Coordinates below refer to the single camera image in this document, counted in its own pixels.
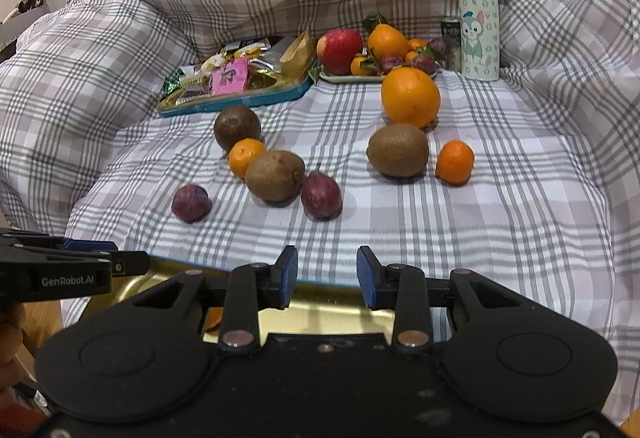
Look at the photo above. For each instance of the brown kiwi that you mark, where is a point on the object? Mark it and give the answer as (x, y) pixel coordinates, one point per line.
(398, 150)
(275, 175)

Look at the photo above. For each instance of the dark drink can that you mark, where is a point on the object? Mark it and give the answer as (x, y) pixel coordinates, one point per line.
(451, 45)

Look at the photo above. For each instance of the gold metal tray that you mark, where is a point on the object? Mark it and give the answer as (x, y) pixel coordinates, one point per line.
(325, 305)

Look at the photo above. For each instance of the red apple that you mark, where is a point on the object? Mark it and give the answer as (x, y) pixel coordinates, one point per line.
(340, 50)

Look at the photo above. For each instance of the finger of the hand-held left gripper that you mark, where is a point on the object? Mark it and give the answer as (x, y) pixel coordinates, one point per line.
(130, 264)
(90, 246)

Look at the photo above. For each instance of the round purple plum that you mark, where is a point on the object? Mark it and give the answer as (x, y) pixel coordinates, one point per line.
(190, 203)

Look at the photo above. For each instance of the large orange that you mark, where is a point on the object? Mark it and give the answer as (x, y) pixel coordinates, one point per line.
(410, 96)

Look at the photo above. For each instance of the tangerine with leaf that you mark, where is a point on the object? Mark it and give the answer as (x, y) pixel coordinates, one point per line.
(416, 47)
(361, 66)

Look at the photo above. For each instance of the dark plum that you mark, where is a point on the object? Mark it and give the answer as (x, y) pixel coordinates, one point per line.
(425, 63)
(438, 45)
(390, 63)

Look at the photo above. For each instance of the blue snack tin tray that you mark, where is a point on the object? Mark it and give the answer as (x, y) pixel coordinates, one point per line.
(260, 98)

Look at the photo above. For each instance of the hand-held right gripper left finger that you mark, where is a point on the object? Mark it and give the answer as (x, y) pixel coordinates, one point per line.
(287, 278)

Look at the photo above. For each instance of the small tangerine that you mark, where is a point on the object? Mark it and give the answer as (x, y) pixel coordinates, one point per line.
(455, 161)
(246, 157)
(215, 318)

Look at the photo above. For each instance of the white cartoon thermos bottle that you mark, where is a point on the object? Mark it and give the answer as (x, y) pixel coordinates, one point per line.
(479, 32)

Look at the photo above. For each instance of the person's left hand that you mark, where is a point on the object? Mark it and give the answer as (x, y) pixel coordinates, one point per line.
(9, 348)

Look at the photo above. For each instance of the white plate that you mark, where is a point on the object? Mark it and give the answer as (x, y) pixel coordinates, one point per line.
(350, 78)

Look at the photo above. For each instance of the blue tin of snacks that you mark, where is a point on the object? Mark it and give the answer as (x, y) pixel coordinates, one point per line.
(235, 70)

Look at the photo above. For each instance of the grey plaid blanket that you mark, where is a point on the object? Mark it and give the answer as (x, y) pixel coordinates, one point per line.
(450, 228)

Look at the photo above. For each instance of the brown passion fruit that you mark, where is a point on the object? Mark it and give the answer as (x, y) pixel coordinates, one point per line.
(237, 127)

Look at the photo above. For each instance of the purple plum with stem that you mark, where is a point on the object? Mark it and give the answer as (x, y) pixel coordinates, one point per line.
(321, 195)

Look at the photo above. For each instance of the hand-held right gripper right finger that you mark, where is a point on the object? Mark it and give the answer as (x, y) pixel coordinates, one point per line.
(365, 278)

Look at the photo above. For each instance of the orange with leaves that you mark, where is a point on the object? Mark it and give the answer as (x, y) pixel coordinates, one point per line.
(387, 42)

